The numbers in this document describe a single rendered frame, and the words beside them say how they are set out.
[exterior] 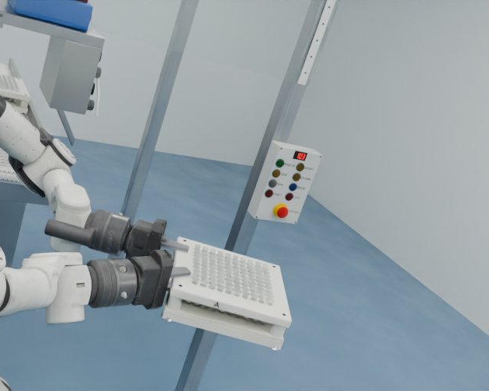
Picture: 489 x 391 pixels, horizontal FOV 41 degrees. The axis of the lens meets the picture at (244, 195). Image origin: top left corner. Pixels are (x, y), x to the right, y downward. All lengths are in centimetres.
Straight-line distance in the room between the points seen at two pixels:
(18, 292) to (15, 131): 63
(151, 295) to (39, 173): 50
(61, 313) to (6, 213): 107
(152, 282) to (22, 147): 53
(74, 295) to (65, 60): 90
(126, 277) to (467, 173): 392
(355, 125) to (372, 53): 63
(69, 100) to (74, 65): 10
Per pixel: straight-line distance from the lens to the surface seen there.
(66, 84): 192
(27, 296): 104
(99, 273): 118
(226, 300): 127
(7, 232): 223
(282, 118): 211
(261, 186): 212
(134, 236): 139
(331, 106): 606
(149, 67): 559
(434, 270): 502
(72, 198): 141
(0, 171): 200
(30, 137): 160
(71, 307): 116
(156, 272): 124
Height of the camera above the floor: 166
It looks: 18 degrees down
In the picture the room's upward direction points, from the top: 19 degrees clockwise
